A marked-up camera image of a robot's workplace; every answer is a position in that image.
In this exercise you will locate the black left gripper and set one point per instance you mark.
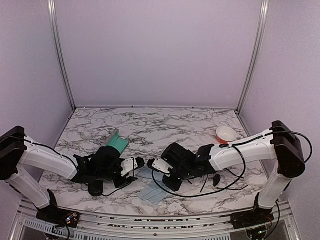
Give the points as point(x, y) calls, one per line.
point(124, 182)

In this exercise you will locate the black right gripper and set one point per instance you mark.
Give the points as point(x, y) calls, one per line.
point(175, 186)

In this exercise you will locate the grey marbled glasses case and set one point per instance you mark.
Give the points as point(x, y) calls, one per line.
point(114, 140)

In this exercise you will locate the light blue cleaning cloth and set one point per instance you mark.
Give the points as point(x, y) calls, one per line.
point(145, 173)

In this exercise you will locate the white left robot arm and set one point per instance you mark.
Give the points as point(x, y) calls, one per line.
point(18, 150)

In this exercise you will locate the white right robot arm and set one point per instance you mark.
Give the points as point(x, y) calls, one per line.
point(276, 143)

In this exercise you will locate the black rimless sunglasses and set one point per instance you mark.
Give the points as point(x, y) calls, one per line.
point(216, 181)

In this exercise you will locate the black glasses case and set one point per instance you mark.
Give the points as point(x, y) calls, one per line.
point(96, 188)

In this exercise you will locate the light blue cloth front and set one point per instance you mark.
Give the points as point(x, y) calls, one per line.
point(152, 194)

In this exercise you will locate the orange bowl white inside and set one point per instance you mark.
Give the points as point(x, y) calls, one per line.
point(225, 134)

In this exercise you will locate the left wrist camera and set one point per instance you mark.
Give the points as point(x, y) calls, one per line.
point(131, 164)

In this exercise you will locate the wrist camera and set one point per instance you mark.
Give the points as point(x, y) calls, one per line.
point(131, 164)
point(159, 165)

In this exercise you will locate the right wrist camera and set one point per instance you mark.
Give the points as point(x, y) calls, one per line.
point(159, 165)

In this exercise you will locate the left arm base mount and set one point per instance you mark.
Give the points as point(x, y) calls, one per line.
point(53, 214)

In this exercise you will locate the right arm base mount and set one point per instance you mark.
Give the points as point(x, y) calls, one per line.
point(253, 217)

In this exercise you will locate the aluminium front rail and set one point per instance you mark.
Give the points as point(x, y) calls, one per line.
point(103, 226)

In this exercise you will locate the aluminium frame post left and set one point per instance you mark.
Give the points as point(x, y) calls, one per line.
point(59, 52)

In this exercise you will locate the aluminium frame post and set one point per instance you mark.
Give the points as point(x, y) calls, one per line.
point(258, 42)
point(59, 52)

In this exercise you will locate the aluminium frame post right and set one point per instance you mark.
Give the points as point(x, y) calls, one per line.
point(258, 42)

